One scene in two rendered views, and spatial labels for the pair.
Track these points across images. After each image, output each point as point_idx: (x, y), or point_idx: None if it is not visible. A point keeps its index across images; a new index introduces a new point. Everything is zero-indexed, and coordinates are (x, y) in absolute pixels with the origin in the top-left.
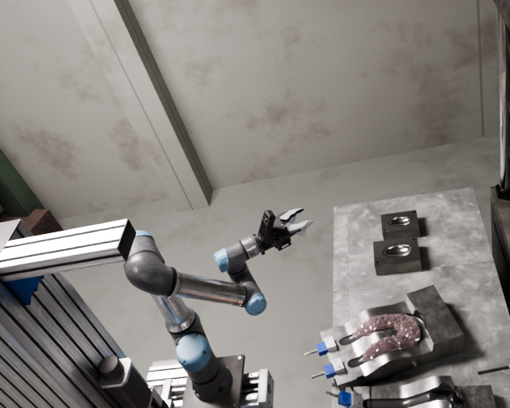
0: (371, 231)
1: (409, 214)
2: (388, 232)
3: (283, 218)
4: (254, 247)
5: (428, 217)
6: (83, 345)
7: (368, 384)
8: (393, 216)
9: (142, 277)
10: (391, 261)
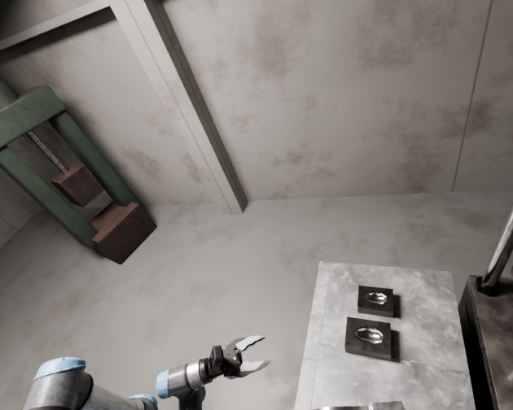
0: (348, 298)
1: (385, 293)
2: (362, 308)
3: (238, 348)
4: (199, 381)
5: (403, 295)
6: None
7: None
8: (370, 290)
9: None
10: (361, 346)
